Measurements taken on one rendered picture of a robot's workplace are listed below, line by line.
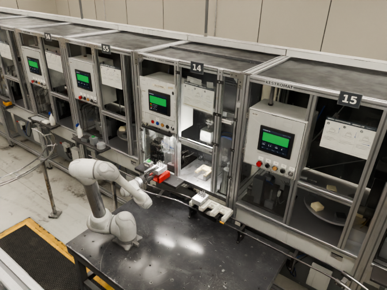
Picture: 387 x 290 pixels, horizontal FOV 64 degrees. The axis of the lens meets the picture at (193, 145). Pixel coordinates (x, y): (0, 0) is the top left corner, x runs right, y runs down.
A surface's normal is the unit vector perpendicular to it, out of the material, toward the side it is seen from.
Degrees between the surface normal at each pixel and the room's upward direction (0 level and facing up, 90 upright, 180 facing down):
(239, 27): 90
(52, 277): 0
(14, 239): 0
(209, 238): 0
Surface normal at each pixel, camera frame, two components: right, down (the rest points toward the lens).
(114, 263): 0.03, -0.88
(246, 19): -0.59, 0.37
